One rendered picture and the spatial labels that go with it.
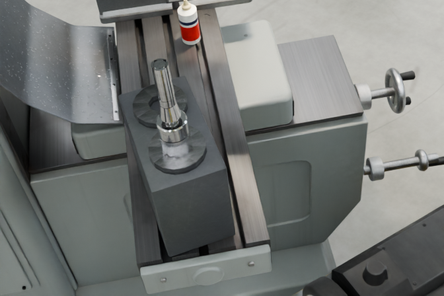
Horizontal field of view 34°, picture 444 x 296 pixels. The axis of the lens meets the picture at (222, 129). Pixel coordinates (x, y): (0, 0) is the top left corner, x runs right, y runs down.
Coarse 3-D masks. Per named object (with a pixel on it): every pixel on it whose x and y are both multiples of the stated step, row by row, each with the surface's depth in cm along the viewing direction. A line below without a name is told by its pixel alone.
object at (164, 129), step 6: (156, 120) 107; (180, 120) 106; (186, 120) 106; (162, 126) 106; (168, 126) 106; (174, 126) 105; (180, 126) 105; (186, 126) 106; (162, 132) 106; (168, 132) 105; (174, 132) 105; (180, 132) 106
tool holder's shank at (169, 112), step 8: (152, 64) 98; (160, 64) 98; (152, 72) 99; (160, 72) 97; (168, 72) 99; (160, 80) 99; (168, 80) 99; (160, 88) 100; (168, 88) 100; (160, 96) 102; (168, 96) 101; (160, 104) 103; (168, 104) 102; (176, 104) 104; (160, 112) 104; (168, 112) 103; (176, 112) 104; (168, 120) 104; (176, 120) 106
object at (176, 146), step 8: (160, 136) 107; (168, 136) 106; (176, 136) 106; (184, 136) 107; (168, 144) 107; (176, 144) 107; (184, 144) 108; (168, 152) 109; (176, 152) 109; (184, 152) 109
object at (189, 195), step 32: (128, 96) 121; (192, 96) 120; (128, 128) 118; (192, 128) 113; (160, 160) 110; (192, 160) 109; (160, 192) 108; (192, 192) 111; (224, 192) 113; (160, 224) 114; (192, 224) 117; (224, 224) 120
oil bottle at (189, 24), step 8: (184, 0) 149; (184, 8) 149; (192, 8) 150; (184, 16) 150; (192, 16) 150; (184, 24) 152; (192, 24) 152; (184, 32) 153; (192, 32) 153; (184, 40) 155; (192, 40) 155
